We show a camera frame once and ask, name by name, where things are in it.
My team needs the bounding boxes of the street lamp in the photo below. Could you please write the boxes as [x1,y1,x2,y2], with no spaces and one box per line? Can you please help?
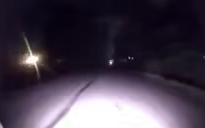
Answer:
[22,33,42,79]

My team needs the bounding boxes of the pale paved path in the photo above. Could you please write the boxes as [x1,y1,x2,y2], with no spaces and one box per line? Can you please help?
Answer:
[0,69,205,128]

